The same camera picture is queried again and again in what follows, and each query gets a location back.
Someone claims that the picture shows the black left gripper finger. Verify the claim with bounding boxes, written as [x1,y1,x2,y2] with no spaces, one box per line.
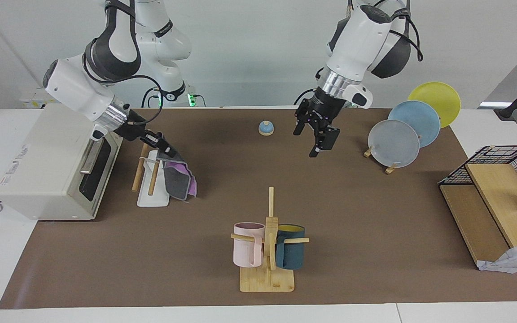
[309,127,341,158]
[293,111,307,136]

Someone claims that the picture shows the purple grey-backed towel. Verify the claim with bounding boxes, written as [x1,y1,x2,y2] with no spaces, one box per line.
[156,131,197,201]

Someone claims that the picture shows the white towel rack wooden bars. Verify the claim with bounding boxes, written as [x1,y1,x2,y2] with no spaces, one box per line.
[131,143,171,208]

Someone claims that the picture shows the wooden plate rack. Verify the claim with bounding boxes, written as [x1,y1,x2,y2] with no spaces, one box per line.
[363,146,398,175]

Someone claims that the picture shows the brown table mat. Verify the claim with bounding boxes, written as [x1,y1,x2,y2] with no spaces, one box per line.
[0,108,517,309]

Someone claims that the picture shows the grey plate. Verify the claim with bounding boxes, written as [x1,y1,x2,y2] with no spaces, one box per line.
[368,119,421,168]

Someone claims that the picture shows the light blue plate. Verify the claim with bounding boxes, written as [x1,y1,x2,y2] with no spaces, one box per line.
[388,100,441,148]

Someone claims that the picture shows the beige toaster oven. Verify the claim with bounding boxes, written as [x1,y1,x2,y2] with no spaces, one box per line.
[0,104,124,221]

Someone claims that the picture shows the white power strip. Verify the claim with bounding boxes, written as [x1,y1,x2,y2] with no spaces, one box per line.
[20,87,61,109]

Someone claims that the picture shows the yellow plate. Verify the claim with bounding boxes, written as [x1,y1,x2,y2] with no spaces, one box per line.
[408,82,461,129]

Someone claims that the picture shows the dark green mug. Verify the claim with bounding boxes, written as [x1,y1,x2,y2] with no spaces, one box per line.
[275,224,306,270]

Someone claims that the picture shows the pink mug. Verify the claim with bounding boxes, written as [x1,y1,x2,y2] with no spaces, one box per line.
[233,222,266,268]

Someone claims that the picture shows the wooden mug tree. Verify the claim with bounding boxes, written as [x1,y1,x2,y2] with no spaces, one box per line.
[230,187,310,293]

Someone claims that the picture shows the wooden shelf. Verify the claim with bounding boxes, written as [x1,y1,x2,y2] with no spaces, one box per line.
[440,162,517,270]

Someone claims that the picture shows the marble-pattern paper sheet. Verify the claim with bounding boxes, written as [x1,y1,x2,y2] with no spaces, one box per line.
[478,241,517,274]

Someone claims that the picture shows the black base cable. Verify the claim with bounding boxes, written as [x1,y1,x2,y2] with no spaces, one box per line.
[294,89,317,106]
[141,87,160,108]

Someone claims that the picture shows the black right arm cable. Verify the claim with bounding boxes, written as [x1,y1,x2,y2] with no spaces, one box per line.
[81,0,164,126]

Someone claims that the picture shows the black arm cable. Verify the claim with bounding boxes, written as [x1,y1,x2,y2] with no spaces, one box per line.
[348,0,424,62]
[81,0,164,126]

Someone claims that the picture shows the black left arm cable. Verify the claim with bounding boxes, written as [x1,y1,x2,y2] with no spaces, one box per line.
[348,0,424,62]

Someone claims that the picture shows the black wire basket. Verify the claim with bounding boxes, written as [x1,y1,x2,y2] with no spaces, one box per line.
[438,145,517,191]

